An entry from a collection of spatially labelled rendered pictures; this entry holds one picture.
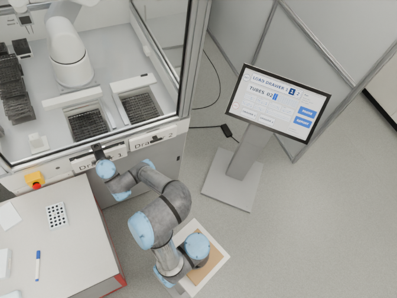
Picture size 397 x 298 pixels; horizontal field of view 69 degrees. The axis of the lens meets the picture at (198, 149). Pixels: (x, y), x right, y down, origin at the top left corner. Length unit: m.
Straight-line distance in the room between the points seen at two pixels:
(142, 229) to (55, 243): 0.80
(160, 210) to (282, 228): 1.78
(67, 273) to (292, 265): 1.67
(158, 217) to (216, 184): 1.63
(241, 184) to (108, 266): 1.41
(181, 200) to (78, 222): 0.82
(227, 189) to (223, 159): 0.29
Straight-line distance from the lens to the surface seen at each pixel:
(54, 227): 1.65
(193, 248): 1.32
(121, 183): 1.30
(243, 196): 2.55
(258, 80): 1.72
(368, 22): 2.10
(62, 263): 1.63
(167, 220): 0.95
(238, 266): 2.42
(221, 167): 2.61
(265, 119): 1.75
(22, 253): 1.70
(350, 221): 2.94
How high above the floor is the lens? 2.31
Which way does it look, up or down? 59 degrees down
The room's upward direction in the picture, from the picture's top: 15 degrees clockwise
